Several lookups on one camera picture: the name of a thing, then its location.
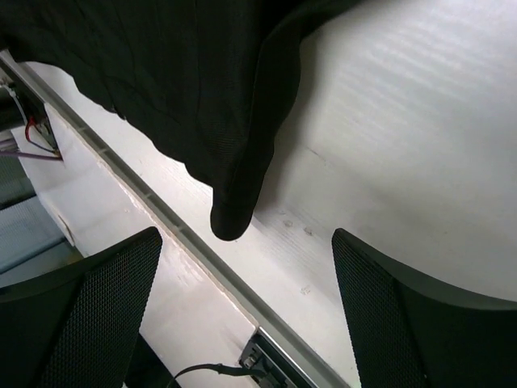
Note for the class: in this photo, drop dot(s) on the black pleated skirt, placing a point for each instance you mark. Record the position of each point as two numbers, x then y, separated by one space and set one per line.
208 82

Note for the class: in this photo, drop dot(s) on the aluminium table rail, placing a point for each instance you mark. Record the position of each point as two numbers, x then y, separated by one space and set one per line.
199 310

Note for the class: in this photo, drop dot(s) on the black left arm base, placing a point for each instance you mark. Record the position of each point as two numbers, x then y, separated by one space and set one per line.
30 124

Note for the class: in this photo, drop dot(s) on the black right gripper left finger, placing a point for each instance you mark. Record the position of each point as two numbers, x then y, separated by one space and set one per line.
77 326

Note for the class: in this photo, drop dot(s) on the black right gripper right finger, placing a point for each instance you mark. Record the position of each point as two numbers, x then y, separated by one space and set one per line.
409 329

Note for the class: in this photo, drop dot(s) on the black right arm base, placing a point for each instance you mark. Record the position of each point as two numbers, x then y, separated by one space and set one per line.
258 361

